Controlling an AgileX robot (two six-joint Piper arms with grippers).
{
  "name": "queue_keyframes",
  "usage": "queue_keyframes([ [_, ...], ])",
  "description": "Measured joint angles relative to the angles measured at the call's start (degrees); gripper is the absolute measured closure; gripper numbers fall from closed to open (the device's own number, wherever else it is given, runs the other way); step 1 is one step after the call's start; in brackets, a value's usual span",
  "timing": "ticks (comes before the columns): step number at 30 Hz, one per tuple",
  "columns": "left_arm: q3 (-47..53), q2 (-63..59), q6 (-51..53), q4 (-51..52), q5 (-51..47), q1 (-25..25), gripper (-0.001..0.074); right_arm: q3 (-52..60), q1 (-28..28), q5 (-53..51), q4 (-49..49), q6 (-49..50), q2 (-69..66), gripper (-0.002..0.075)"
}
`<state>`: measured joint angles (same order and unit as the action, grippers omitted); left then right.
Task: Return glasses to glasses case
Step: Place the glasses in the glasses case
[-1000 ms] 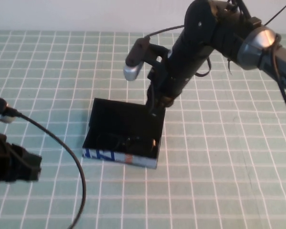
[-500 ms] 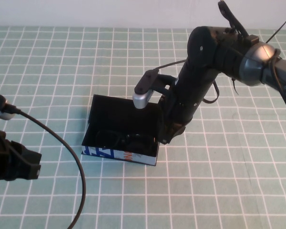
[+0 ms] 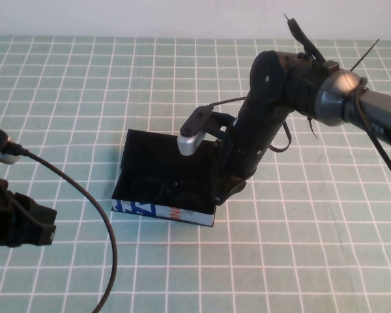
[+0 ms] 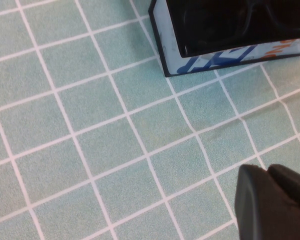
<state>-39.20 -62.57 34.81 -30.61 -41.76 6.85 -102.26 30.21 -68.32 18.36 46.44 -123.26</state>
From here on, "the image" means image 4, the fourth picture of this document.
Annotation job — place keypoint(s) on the black glasses case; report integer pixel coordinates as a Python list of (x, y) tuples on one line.
[(170, 37)]

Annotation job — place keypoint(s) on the green checked tablecloth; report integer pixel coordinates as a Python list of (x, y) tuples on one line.
[(90, 125)]

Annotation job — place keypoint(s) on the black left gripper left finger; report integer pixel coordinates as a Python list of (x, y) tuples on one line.
[(255, 205)]

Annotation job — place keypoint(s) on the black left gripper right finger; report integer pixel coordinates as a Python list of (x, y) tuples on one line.
[(292, 187)]

